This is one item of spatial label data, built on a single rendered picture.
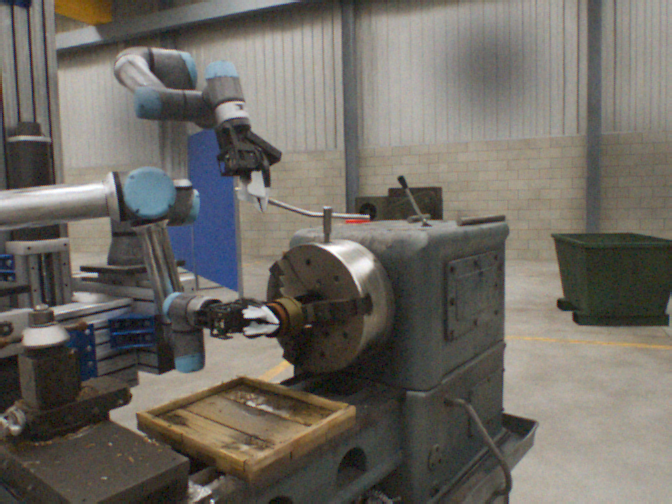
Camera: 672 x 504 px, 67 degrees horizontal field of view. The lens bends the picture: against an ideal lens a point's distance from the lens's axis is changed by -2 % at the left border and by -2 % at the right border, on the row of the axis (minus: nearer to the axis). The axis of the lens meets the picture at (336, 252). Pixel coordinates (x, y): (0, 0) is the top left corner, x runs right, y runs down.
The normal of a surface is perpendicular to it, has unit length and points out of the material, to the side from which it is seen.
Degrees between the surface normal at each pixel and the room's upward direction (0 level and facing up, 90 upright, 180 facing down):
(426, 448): 90
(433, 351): 89
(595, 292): 102
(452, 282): 90
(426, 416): 90
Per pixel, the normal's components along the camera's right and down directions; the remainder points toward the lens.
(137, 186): 0.56, 0.06
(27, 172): 0.26, 0.09
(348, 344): -0.63, 0.10
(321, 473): 0.78, 0.01
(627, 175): -0.37, 0.11
